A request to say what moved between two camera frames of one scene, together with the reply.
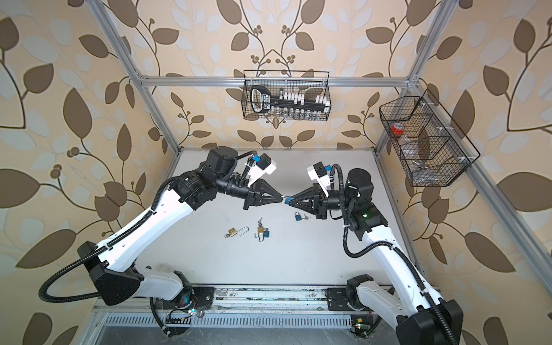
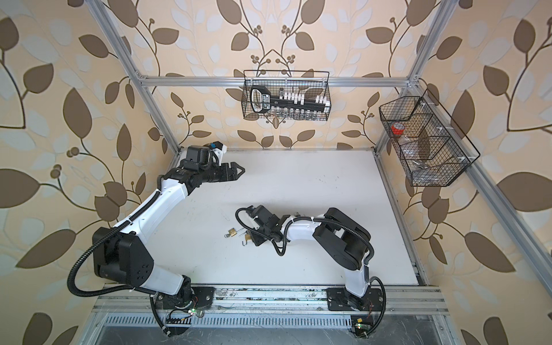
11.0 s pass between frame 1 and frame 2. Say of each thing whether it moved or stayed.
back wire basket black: stayed
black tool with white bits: stayed
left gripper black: moved
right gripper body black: moved
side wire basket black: stayed
